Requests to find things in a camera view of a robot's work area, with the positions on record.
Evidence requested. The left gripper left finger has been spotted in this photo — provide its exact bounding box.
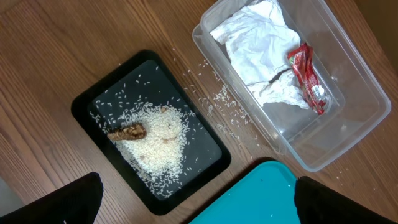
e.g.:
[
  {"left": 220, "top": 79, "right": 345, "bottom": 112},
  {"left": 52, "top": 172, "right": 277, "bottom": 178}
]
[{"left": 1, "top": 172, "right": 103, "bottom": 224}]

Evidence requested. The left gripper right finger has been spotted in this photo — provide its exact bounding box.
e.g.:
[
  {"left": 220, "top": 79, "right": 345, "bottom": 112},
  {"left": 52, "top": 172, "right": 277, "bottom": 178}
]
[{"left": 294, "top": 176, "right": 395, "bottom": 224}]

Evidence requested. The brown food scrap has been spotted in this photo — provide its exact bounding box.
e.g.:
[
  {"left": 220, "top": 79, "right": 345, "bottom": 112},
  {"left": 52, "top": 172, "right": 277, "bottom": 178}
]
[{"left": 107, "top": 123, "right": 147, "bottom": 141}]

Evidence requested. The red sauce packet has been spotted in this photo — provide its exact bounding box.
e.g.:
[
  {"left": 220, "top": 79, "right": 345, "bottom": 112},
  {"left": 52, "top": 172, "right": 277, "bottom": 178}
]
[{"left": 287, "top": 43, "right": 326, "bottom": 115}]

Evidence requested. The teal serving tray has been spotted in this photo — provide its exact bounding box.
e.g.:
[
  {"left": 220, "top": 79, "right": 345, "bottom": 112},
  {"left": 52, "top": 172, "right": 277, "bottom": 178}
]
[{"left": 191, "top": 161, "right": 300, "bottom": 224}]

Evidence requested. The pile of white rice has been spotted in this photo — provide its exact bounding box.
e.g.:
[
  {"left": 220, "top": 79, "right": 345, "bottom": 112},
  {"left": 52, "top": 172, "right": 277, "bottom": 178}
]
[{"left": 89, "top": 65, "right": 208, "bottom": 199}]

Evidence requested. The black tray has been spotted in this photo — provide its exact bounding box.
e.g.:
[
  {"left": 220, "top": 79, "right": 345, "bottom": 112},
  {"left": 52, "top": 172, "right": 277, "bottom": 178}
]
[{"left": 71, "top": 50, "right": 231, "bottom": 215}]

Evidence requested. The clear plastic bin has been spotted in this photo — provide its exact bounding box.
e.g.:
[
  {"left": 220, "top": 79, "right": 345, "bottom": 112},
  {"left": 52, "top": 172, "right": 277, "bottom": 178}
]
[{"left": 193, "top": 0, "right": 391, "bottom": 172}]

